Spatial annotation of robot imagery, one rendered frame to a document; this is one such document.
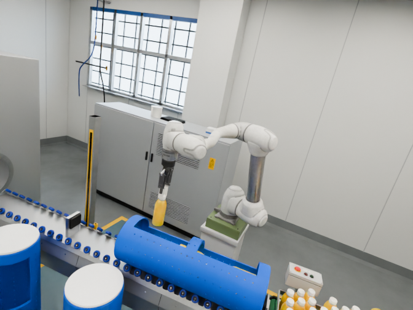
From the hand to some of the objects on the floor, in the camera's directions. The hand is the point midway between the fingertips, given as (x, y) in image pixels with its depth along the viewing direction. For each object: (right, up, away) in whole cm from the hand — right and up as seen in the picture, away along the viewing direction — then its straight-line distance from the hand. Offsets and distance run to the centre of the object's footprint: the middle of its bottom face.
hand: (163, 192), depth 143 cm
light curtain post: (-90, -109, +94) cm, 170 cm away
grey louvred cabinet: (-60, -65, +249) cm, 264 cm away
